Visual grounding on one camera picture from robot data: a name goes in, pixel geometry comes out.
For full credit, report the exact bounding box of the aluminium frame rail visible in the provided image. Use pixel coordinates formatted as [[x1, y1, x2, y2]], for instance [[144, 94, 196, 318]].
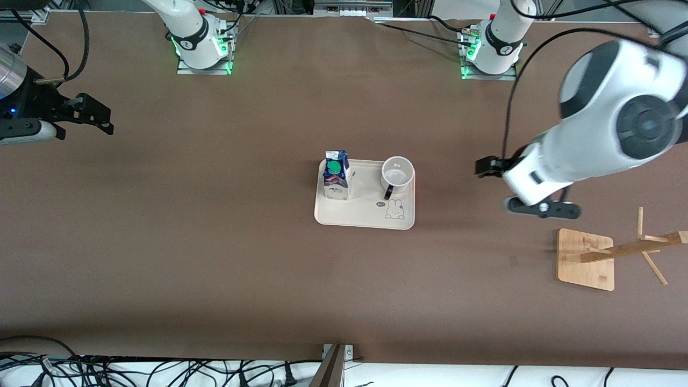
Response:
[[0, 9, 52, 23]]

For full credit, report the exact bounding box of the short black table cable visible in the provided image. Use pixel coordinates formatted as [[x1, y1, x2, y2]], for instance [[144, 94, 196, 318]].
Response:
[[427, 15, 477, 35]]

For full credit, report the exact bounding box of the blue white milk carton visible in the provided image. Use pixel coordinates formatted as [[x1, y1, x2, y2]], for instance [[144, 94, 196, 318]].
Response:
[[322, 150, 352, 201]]

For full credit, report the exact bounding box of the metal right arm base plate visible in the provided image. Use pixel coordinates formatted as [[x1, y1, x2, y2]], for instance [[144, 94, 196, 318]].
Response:
[[176, 24, 234, 76]]

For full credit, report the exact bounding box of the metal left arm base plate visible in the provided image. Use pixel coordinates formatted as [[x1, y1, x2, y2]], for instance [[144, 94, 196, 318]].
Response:
[[460, 27, 518, 81]]

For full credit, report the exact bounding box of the grey power strip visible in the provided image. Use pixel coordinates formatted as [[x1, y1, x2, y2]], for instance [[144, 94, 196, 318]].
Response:
[[314, 0, 393, 15]]

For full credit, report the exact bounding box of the white smiley face cup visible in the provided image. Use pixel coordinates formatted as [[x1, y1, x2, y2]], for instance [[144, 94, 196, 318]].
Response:
[[381, 156, 415, 200]]

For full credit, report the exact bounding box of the black looped floor cable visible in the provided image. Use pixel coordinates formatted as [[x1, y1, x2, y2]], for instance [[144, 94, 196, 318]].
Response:
[[0, 336, 82, 367]]

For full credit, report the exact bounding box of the beige rabbit print tray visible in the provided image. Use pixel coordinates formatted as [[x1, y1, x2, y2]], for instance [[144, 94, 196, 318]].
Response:
[[314, 158, 416, 231]]

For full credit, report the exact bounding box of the wooden mug stand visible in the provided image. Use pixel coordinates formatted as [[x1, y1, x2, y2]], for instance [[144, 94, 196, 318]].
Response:
[[556, 207, 688, 292]]

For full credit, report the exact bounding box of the long black table cable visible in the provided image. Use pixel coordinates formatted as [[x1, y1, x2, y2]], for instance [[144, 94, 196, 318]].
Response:
[[371, 20, 475, 47]]

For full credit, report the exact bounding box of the aluminium profile post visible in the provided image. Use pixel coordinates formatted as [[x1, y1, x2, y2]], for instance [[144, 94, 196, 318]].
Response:
[[309, 344, 355, 387]]

